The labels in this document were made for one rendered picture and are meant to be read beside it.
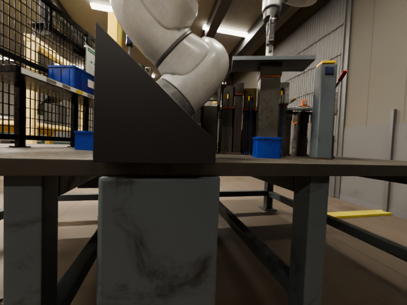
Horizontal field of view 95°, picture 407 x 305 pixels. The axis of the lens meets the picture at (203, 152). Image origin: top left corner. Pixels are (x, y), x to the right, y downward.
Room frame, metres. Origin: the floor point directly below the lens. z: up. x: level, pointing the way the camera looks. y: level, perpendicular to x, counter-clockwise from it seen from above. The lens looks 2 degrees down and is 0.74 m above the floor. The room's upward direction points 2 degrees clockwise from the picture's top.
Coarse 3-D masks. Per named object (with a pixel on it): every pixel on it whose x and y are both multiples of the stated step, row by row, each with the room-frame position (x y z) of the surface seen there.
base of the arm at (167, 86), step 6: (162, 84) 0.55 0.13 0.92; (168, 84) 0.54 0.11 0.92; (168, 90) 0.54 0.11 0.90; (174, 90) 0.54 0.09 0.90; (174, 96) 0.54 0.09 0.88; (180, 96) 0.55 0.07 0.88; (180, 102) 0.55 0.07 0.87; (186, 102) 0.56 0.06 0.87; (186, 108) 0.56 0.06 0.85; (192, 108) 0.58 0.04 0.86; (192, 114) 0.61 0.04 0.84
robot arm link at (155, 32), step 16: (112, 0) 0.50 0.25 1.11; (128, 0) 0.48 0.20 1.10; (144, 0) 0.48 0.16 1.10; (160, 0) 0.48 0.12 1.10; (176, 0) 0.48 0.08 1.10; (192, 0) 0.50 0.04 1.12; (128, 16) 0.50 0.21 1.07; (144, 16) 0.49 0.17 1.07; (160, 16) 0.49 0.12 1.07; (176, 16) 0.50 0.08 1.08; (192, 16) 0.53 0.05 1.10; (128, 32) 0.53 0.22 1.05; (144, 32) 0.51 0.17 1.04; (160, 32) 0.51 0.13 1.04; (176, 32) 0.52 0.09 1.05; (192, 32) 0.57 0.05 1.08; (144, 48) 0.54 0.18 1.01; (160, 48) 0.53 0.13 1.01
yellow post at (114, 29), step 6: (108, 12) 1.84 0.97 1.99; (108, 18) 1.84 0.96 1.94; (114, 18) 1.83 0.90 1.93; (108, 24) 1.84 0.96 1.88; (114, 24) 1.83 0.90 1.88; (108, 30) 1.84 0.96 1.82; (114, 30) 1.83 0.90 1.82; (120, 30) 1.89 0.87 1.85; (114, 36) 1.83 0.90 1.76; (120, 36) 1.89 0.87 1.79; (120, 42) 1.89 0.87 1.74
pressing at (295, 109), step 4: (220, 108) 1.27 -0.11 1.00; (256, 108) 1.18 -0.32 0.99; (288, 108) 1.15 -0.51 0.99; (292, 108) 1.15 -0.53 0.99; (296, 108) 1.15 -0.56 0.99; (300, 108) 1.15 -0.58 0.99; (304, 108) 1.15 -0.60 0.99; (308, 108) 1.14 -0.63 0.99; (312, 108) 1.14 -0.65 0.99; (296, 112) 1.29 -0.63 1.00; (308, 112) 1.28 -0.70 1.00; (312, 112) 1.27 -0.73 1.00
